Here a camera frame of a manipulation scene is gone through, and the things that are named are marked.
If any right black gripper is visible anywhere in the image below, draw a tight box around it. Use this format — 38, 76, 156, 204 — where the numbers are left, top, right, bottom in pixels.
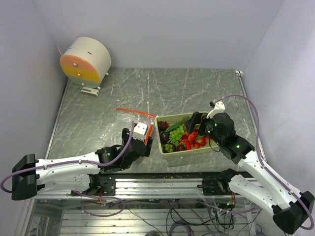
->
184, 111, 224, 146

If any red cherry bunch with leaves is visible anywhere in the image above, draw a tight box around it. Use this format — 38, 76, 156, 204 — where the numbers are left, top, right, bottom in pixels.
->
180, 129, 209, 149

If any clear zip bag orange zipper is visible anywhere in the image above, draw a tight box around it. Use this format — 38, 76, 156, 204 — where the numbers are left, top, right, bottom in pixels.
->
101, 108, 156, 146

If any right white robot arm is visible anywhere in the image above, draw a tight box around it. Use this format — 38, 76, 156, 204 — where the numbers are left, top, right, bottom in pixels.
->
185, 112, 315, 235

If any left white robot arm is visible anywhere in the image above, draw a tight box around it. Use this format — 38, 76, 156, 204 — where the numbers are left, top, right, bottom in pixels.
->
11, 123, 153, 201

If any dark purple plum top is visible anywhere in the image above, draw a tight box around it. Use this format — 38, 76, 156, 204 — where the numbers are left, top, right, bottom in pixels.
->
157, 121, 168, 132

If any dark purple plum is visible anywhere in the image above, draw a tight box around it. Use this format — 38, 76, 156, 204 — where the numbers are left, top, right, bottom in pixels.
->
159, 132, 170, 145
157, 121, 168, 132
176, 145, 186, 151

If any dark purple plum middle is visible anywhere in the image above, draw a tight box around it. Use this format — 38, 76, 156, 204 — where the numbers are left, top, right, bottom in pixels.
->
159, 132, 170, 145

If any small green grape bunch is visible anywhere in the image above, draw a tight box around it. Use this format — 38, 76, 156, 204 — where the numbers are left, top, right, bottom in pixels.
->
163, 144, 176, 153

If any dark purple plum bottom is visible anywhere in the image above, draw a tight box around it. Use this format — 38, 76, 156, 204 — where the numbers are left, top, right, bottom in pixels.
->
176, 145, 186, 151

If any cream plastic basket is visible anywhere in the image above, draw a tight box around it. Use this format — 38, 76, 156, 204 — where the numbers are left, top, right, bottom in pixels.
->
154, 113, 219, 158

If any white corner clip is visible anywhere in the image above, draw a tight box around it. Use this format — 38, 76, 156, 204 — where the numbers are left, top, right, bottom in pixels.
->
235, 70, 243, 76

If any round pastel drawer cabinet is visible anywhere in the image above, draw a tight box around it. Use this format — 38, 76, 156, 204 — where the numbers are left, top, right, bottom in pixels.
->
60, 37, 112, 89

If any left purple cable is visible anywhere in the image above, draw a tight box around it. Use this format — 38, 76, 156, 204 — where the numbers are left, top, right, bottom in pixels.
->
0, 120, 135, 193

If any purple cable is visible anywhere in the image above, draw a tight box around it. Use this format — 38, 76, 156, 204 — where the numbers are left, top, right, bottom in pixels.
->
0, 120, 135, 193
213, 94, 315, 231

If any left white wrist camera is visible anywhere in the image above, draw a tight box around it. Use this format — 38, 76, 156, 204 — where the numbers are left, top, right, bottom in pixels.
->
133, 122, 148, 142

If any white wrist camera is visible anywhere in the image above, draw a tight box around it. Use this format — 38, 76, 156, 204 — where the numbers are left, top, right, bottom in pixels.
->
133, 122, 148, 142
206, 101, 225, 118

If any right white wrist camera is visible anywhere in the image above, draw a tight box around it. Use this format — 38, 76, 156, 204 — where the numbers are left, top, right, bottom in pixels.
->
206, 101, 225, 118

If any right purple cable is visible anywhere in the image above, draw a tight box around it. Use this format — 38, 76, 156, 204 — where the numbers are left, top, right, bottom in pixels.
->
213, 94, 315, 231

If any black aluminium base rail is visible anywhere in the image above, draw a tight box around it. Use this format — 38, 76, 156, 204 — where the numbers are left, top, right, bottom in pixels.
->
83, 172, 232, 199

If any small white metal bracket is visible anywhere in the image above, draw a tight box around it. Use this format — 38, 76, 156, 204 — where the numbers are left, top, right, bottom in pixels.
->
81, 87, 99, 97

